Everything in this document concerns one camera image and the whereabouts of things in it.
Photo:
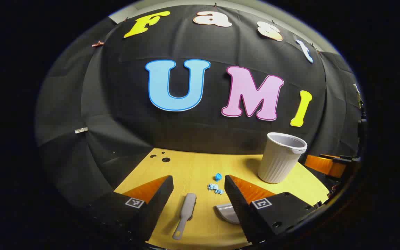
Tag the small grey broom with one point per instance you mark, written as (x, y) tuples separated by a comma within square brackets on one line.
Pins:
[(188, 205)]

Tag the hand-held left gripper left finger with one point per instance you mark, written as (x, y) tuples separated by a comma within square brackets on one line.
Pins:
[(158, 205)]

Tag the black backdrop cloth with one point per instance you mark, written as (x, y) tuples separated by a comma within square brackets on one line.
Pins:
[(116, 104)]

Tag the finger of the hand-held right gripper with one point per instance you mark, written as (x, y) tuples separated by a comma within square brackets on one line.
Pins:
[(325, 166)]

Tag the copper cloth clip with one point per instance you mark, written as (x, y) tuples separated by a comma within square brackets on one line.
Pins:
[(97, 44)]

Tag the dark blue paper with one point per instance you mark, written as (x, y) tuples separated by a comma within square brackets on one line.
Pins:
[(218, 177)]

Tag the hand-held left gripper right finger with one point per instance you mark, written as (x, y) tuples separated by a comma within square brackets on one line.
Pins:
[(238, 205)]

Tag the grey dustpan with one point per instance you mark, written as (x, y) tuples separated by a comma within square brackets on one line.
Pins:
[(226, 211)]

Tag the white cloth clip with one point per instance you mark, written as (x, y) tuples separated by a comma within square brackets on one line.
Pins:
[(81, 130)]

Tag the yellow wooden desktop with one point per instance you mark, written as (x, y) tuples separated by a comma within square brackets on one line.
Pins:
[(193, 170)]

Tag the white ribbed garbage bin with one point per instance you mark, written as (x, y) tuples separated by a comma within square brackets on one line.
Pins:
[(280, 163)]

